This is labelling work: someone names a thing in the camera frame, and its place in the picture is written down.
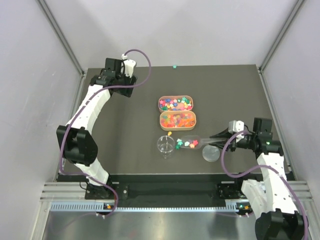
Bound clear plastic scoop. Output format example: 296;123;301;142
176;135;226;150

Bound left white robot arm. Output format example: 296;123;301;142
56;55;137;199

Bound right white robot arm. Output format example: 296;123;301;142
210;117;309;240

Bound pink tray opaque star candies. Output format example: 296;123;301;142
158;95;194;112

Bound tan tray translucent star candies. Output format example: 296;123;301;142
159;111;197;131

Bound clear round jar lid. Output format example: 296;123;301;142
202;145;221;163

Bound clear plastic jar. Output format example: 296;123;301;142
156;135;176;159

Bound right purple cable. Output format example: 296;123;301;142
219;131;310;240

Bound purple cable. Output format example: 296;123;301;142
58;48;152;218
219;131;310;240

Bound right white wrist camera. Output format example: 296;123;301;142
228;120;245;134

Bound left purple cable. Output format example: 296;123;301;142
58;48;152;218

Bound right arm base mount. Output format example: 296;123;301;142
216;182;246;200

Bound left aluminium corner post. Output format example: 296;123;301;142
35;0;85;76

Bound aluminium corner post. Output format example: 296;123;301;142
258;0;307;73
35;0;85;76

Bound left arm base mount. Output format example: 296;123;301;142
79;182;129;200

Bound aluminium front frame rail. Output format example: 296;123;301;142
39;181;315;202

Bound white slotted cable duct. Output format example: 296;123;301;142
50;200;252;213

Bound right aluminium corner post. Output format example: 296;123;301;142
258;0;307;73

